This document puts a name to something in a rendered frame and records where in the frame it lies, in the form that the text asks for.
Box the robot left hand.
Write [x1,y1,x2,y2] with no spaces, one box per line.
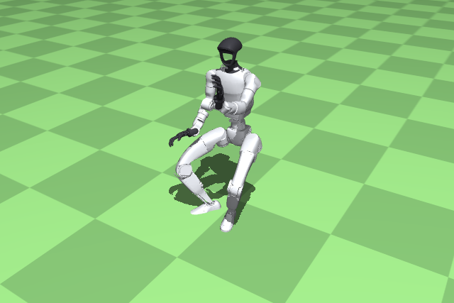
[211,75,225,109]

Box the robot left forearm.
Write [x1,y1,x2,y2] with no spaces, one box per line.
[212,99,247,115]

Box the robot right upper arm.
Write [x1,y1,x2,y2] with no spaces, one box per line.
[201,69,218,111]

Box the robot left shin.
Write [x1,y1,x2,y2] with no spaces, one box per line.
[226,185,244,215]

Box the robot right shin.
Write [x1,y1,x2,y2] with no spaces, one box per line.
[177,171,213,206]

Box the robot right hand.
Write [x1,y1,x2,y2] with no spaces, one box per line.
[169,128,199,147]

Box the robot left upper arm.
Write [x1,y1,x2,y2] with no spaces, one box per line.
[235,73,261,107]

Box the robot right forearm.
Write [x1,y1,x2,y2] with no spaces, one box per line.
[190,106,209,136]

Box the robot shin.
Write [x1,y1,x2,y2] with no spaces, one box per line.
[177,171,213,206]
[226,185,244,215]

